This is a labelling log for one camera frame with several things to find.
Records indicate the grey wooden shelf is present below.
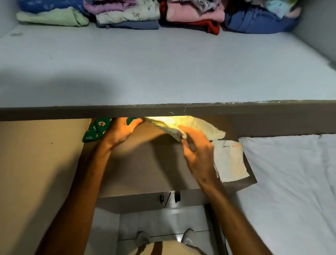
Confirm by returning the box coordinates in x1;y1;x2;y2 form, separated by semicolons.
0;100;336;137

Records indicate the grey printed garment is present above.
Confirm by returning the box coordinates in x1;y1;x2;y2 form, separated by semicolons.
170;0;221;13

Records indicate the person's right forearm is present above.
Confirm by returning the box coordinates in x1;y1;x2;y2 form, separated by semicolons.
195;175;274;255

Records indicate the person's left shoe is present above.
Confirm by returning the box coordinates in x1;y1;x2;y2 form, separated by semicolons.
135;231;150;247

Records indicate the person's left forearm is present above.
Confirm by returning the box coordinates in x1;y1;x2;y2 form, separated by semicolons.
35;139;116;255

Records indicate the person's beige clothing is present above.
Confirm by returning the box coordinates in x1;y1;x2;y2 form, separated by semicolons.
125;240;208;255

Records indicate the person's right hand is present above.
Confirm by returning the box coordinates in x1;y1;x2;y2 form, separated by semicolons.
178;125;221;185

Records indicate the light turquoise garment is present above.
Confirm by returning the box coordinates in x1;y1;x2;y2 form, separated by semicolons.
262;0;299;19

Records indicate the pale yellow cloth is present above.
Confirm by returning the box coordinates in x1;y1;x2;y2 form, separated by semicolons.
143;116;226;142

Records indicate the green printed cloth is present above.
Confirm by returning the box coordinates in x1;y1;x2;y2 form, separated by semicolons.
82;117;137;143

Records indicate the person's left hand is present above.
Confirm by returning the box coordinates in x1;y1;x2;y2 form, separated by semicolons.
102;117;144;151

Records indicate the white folded cloth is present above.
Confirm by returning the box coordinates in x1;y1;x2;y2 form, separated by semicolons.
211;140;250;183

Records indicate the dark blue folded garment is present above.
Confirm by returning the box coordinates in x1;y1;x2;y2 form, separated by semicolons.
224;5;300;35

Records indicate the brown drawer cabinet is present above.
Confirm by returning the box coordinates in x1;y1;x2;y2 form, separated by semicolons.
96;135;258;214

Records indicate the person's right shoe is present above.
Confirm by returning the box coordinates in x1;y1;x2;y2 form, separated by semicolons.
181;228;196;246

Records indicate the pink folded garment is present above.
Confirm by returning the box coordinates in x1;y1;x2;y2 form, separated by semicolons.
166;2;226;23

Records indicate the red folded garment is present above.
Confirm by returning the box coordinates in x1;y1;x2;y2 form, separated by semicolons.
159;0;221;36

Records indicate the person's shoe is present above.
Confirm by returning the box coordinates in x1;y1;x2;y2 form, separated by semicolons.
135;231;150;247
181;228;196;246

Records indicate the cream printed folded garment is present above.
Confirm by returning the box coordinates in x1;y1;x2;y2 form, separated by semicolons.
96;0;161;25

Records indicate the white bed sheet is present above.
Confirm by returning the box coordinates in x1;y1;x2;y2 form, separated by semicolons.
223;134;336;255

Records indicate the blue patterned folded garment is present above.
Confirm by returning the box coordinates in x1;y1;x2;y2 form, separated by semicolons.
18;0;88;14

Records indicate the light green folded garment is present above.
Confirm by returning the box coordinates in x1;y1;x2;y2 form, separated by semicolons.
16;6;90;27

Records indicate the lilac folded garment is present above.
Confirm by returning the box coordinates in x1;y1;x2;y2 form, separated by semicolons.
83;0;137;15

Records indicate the grey-blue folded garment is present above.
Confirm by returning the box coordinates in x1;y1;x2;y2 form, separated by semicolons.
97;20;160;30

